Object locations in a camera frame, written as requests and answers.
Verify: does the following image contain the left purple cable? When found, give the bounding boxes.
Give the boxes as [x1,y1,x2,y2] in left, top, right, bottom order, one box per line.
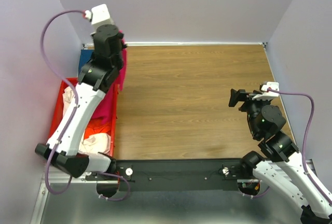
[41,10,91,195]

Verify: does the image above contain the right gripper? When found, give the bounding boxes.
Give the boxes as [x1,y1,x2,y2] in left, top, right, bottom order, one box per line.
[228,88,270,137]

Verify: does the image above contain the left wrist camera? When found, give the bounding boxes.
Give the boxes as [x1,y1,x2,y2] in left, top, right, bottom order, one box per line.
[84,4,115,31]

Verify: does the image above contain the pale pink t shirt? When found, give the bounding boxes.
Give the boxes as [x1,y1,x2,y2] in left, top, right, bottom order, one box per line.
[62,86,112,155]

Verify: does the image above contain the orange t shirt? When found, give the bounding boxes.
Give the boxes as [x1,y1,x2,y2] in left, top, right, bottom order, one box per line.
[84,119,114,139]

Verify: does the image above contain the aluminium frame rail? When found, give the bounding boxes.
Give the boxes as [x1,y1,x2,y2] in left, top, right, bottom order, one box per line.
[30,171,95,223]

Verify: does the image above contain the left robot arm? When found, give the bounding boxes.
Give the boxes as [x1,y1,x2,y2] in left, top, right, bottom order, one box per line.
[35,24,125,180]

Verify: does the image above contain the magenta t shirt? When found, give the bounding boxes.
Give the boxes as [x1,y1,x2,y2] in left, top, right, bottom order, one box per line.
[91,44,127,124]

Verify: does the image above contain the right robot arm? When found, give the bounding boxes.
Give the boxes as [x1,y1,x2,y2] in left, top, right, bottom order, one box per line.
[228,83,331,223]

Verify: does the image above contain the folded blue t shirt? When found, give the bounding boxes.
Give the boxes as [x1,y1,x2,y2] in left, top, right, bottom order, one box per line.
[78,49,94,74]

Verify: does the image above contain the red plastic bin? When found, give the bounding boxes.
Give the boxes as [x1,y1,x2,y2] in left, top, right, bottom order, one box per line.
[49,82,117,156]

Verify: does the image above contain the black mounting base plate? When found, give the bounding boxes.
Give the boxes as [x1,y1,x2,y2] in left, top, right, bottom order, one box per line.
[85,158,262,196]

